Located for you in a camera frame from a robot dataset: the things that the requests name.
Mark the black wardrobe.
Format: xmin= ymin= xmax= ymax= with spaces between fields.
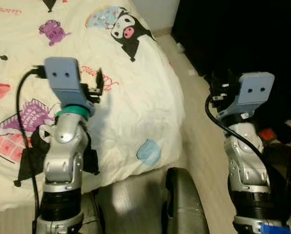
xmin=171 ymin=0 xmax=291 ymax=128

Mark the grey left robot leg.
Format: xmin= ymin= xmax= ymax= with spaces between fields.
xmin=78 ymin=189 xmax=106 ymax=234

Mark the grey and red device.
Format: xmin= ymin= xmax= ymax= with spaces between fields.
xmin=259 ymin=127 xmax=278 ymax=143

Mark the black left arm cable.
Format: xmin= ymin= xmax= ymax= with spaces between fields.
xmin=16 ymin=65 xmax=46 ymax=234

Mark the grey robot leg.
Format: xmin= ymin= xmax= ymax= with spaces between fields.
xmin=161 ymin=167 xmax=210 ymax=234
xmin=78 ymin=189 xmax=106 ymax=234

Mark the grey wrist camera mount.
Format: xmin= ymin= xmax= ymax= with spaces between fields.
xmin=217 ymin=72 xmax=276 ymax=121
xmin=43 ymin=57 xmax=97 ymax=117

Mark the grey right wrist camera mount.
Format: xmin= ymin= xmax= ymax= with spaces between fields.
xmin=217 ymin=72 xmax=276 ymax=121

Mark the white cartoon print comforter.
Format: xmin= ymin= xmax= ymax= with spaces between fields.
xmin=0 ymin=0 xmax=186 ymax=213

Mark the grey right robot leg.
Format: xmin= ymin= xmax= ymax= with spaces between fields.
xmin=161 ymin=167 xmax=210 ymax=234

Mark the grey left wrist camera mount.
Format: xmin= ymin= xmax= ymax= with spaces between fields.
xmin=43 ymin=57 xmax=97 ymax=117

